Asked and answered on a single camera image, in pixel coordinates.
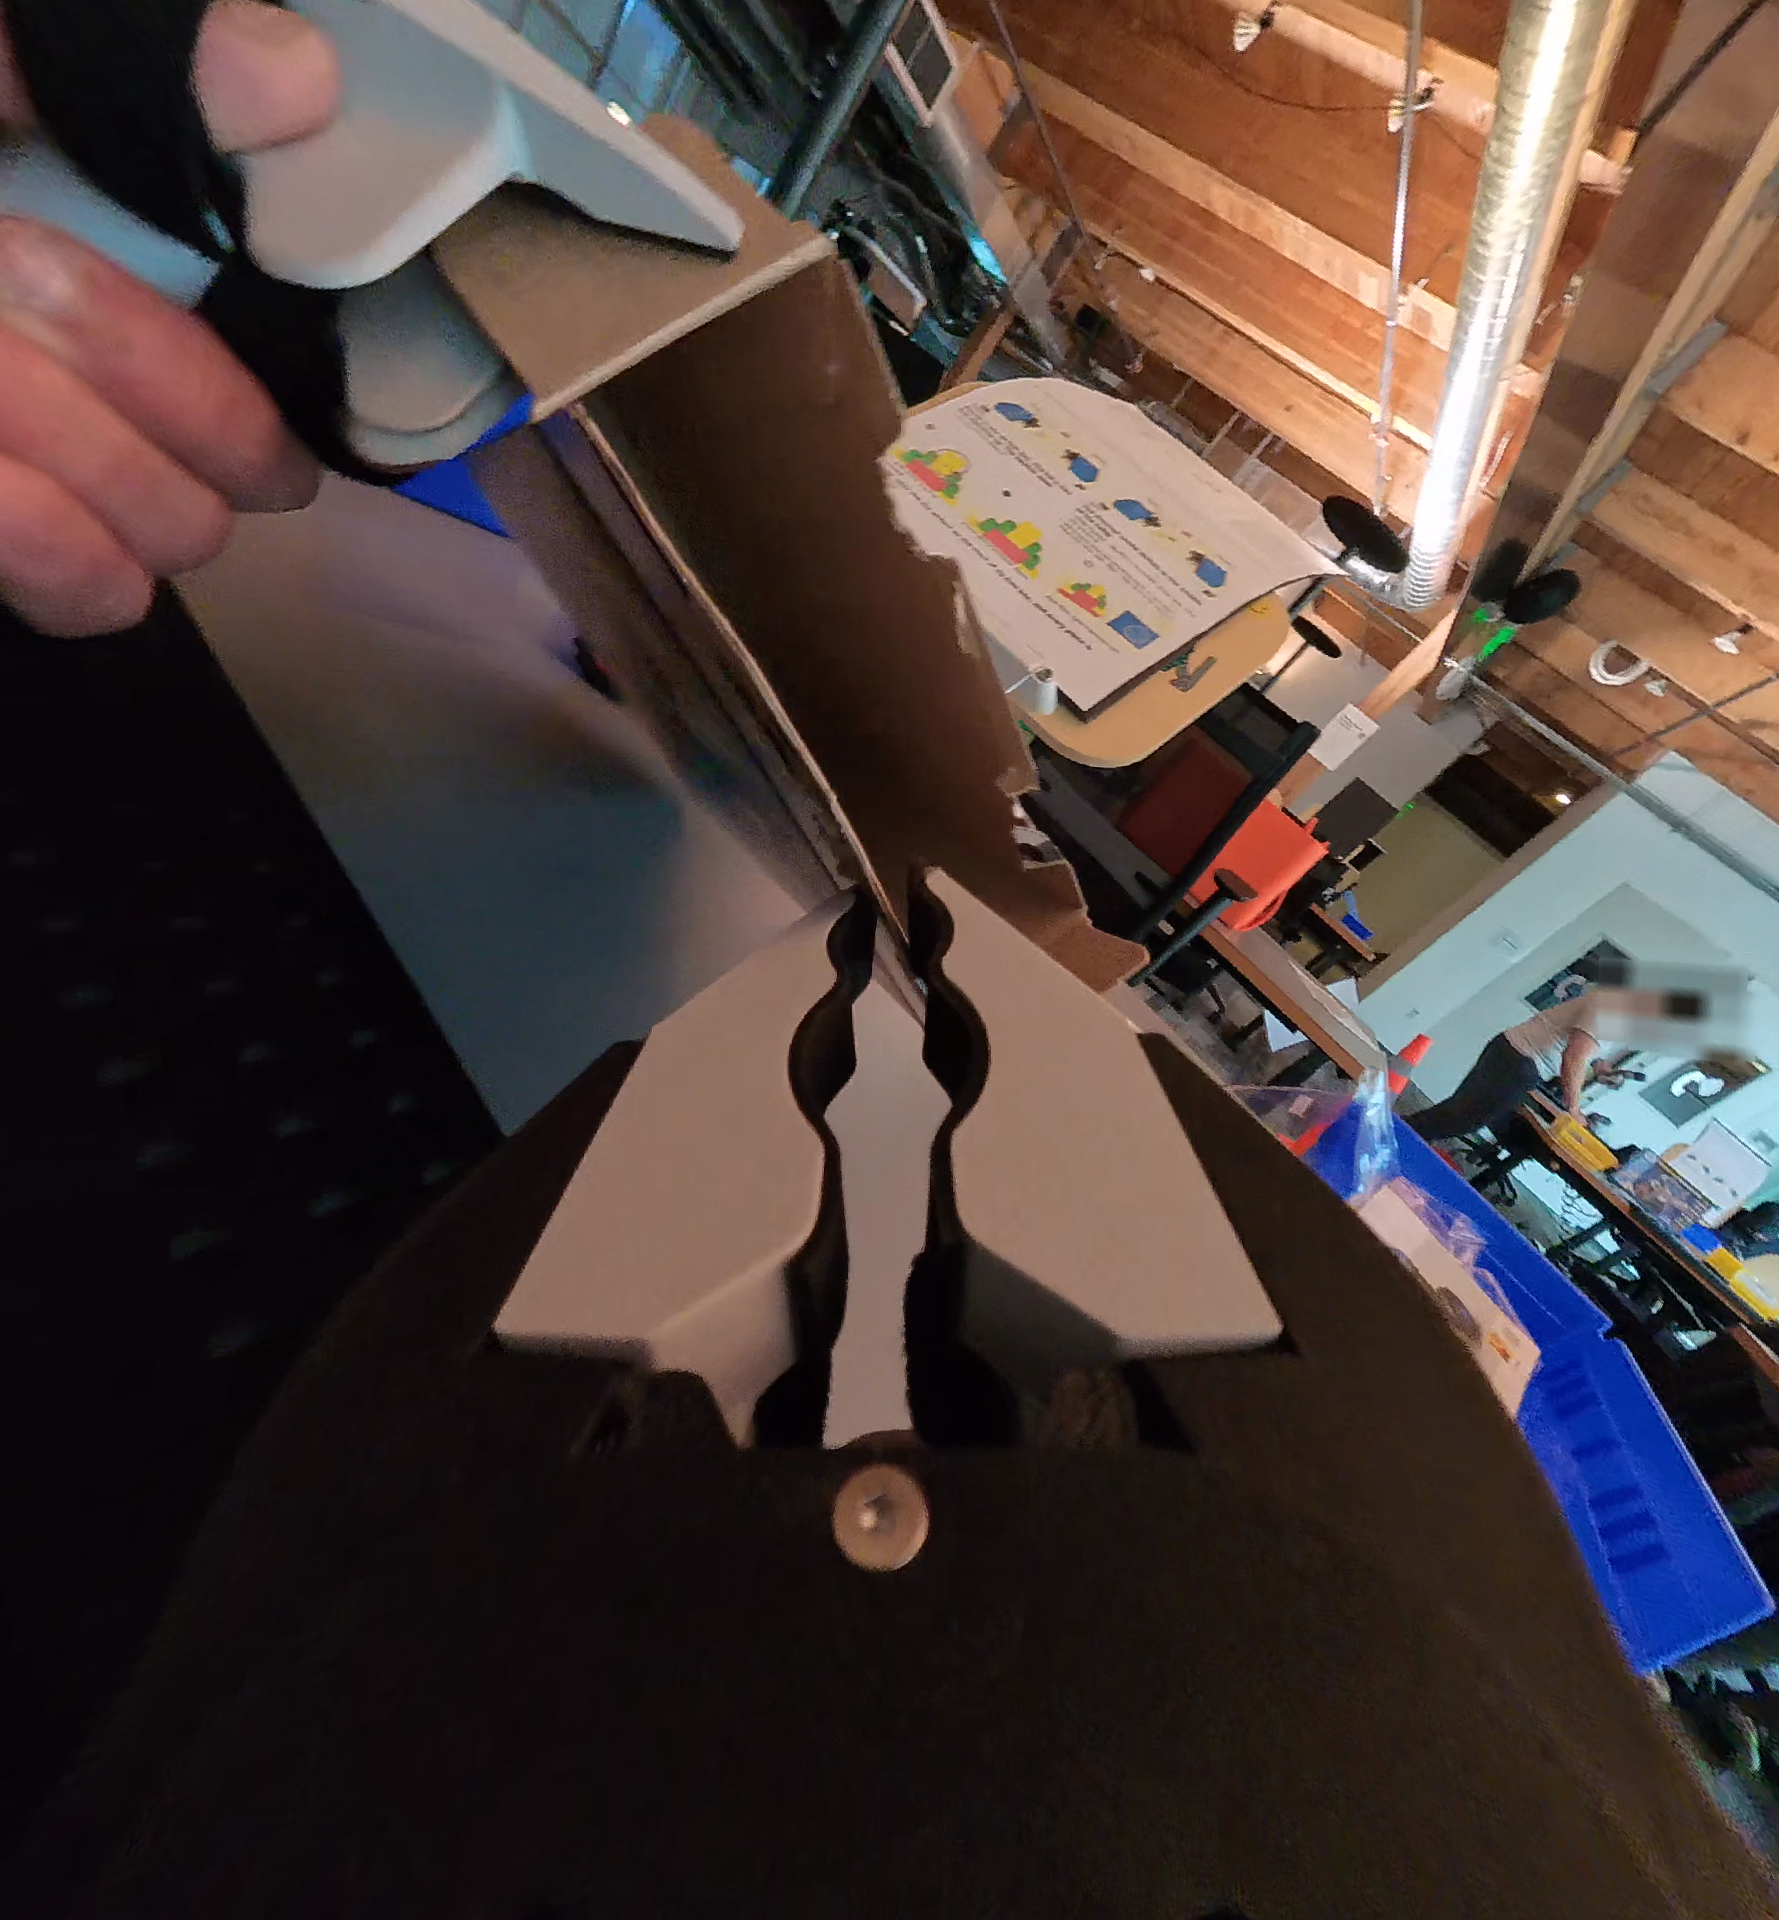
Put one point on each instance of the instruction booklet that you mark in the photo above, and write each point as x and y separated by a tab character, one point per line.
1097	540

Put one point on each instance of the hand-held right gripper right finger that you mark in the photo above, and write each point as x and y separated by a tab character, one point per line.
1097	1198

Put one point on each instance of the black perforated chair armrest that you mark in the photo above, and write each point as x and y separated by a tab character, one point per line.
153	1049

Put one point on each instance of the white book stand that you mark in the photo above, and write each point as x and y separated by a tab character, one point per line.
1146	718

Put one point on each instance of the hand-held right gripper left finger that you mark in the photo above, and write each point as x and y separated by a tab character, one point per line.
665	1198

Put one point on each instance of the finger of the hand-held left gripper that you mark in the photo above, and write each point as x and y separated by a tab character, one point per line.
439	105
415	375

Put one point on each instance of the shiny clear plastic bag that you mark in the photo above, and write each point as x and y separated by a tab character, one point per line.
1348	1128

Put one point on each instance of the silver ceiling duct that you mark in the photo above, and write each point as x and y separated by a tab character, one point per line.
1518	268

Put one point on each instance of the dark toy box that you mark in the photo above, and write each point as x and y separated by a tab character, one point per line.
771	523

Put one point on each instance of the person's left hand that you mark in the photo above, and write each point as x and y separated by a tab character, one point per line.
63	434

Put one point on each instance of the long brown workbench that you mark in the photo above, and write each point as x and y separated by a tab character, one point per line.
1732	1276

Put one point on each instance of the orange traffic cone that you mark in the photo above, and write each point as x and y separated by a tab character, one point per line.
1416	1064

